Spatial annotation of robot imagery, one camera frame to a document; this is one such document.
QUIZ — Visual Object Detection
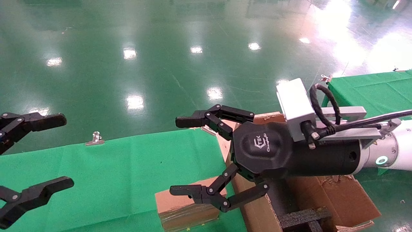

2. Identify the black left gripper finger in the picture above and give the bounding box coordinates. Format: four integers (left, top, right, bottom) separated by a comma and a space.
0, 112, 67, 155
0, 176, 74, 230

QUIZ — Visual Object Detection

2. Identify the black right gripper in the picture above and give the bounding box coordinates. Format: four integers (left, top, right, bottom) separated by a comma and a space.
170, 104, 361, 212

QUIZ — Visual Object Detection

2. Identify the small brown cardboard box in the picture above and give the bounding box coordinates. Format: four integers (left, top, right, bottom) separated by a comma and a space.
155, 177, 228, 232

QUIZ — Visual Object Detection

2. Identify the large open cardboard carton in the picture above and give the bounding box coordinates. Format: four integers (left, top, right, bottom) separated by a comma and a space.
225, 112, 382, 232

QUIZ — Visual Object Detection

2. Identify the large green tablecloth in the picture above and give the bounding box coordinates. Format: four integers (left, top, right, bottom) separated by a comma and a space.
0, 128, 248, 232

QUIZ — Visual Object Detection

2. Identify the black foam insert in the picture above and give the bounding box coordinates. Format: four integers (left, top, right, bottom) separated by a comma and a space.
277, 208, 332, 232

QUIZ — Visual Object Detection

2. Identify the green cloth on side table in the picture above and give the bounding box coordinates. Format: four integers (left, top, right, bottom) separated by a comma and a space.
322, 70, 412, 122

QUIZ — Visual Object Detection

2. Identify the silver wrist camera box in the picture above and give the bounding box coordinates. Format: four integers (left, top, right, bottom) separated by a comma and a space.
276, 78, 317, 143

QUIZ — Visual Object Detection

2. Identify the silver camera mounting bracket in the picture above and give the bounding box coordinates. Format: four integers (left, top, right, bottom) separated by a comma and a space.
315, 106, 401, 149

